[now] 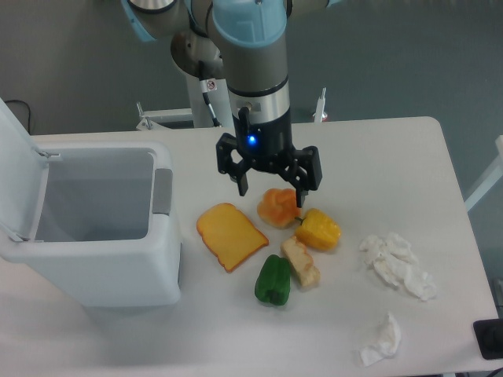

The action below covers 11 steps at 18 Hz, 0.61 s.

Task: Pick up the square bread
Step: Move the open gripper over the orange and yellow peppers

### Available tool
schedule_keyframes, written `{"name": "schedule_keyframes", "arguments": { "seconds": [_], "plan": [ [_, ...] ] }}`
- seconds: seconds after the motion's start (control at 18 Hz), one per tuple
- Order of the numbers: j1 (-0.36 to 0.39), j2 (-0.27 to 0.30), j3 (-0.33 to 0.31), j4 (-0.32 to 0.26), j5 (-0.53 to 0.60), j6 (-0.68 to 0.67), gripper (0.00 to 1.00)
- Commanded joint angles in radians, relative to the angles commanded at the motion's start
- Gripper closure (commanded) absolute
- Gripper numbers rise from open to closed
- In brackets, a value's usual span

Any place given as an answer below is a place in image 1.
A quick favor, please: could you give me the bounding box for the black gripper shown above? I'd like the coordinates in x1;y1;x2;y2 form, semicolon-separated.
216;106;322;207

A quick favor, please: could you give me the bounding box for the square beige bread chunk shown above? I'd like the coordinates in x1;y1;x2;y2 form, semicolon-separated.
281;236;321;287

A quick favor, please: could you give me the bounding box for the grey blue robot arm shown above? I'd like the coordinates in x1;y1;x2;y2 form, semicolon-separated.
122;1;331;206

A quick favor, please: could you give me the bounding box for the orange round bread roll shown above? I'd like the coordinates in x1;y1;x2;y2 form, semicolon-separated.
257;188;302;229

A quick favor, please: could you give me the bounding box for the flat yellow toast slice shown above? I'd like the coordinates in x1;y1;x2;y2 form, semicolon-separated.
196;203;269;273

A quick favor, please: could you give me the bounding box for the yellow bell pepper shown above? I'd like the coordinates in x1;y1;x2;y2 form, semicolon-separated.
295;208;341;251

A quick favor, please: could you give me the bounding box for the green bell pepper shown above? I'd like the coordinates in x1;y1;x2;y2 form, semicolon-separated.
255;254;291;306

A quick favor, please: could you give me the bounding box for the large crumpled white tissue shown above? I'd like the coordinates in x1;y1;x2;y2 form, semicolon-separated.
359;232;438;302

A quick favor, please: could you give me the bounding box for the white open trash bin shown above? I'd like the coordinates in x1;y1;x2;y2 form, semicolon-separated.
1;106;182;307

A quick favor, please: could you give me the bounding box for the small crumpled white tissue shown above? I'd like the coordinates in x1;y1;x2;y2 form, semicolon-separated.
358;312;402;367

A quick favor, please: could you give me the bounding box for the black device at edge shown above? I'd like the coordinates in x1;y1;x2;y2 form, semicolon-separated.
473;319;502;360

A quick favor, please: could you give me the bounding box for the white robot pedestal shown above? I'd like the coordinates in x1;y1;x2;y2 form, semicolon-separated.
135;74;330;131

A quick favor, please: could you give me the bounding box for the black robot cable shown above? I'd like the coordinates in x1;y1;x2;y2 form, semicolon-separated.
197;60;223;129

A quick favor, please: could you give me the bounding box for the white frame leg right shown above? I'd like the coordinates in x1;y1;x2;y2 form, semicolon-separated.
464;135;502;212

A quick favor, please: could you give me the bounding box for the black floor cable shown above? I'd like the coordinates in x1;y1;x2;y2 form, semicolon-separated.
4;99;32;134

